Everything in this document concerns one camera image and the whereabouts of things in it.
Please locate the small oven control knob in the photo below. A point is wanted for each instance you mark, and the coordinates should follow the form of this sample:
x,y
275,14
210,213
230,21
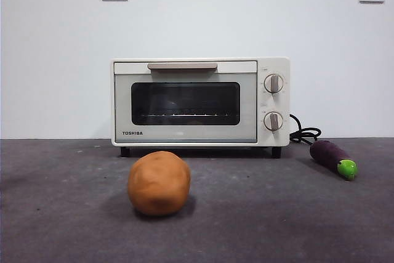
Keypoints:
x,y
273,120

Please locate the large oven control knob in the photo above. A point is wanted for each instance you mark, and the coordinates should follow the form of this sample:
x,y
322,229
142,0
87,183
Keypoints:
x,y
274,83

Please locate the purple eggplant with green stem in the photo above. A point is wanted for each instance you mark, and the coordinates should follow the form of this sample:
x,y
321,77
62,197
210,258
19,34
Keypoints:
x,y
327,155

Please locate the cream toaster oven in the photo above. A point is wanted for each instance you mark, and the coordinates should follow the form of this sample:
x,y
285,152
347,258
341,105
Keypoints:
x,y
277,63

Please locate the brown potato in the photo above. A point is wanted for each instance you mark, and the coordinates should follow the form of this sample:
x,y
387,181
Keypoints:
x,y
158,183

